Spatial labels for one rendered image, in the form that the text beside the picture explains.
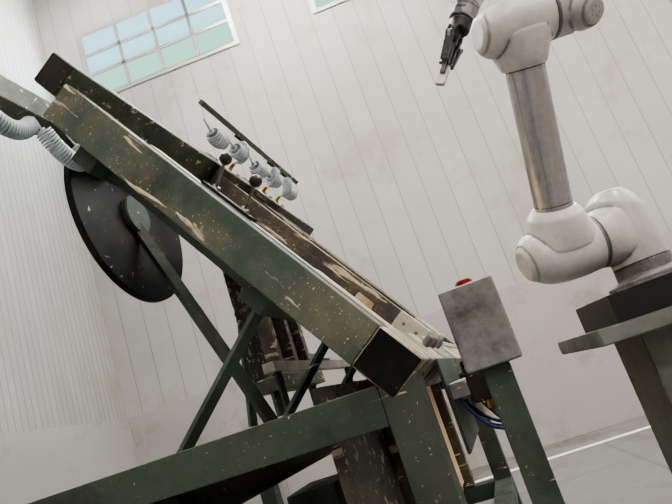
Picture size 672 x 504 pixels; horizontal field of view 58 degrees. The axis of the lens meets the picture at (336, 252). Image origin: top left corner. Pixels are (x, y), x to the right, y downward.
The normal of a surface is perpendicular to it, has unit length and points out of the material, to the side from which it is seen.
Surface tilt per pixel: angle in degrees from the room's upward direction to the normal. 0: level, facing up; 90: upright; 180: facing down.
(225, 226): 90
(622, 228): 91
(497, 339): 90
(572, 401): 90
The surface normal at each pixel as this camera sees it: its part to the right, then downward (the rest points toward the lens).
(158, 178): -0.26, -0.17
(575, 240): 0.16, 0.14
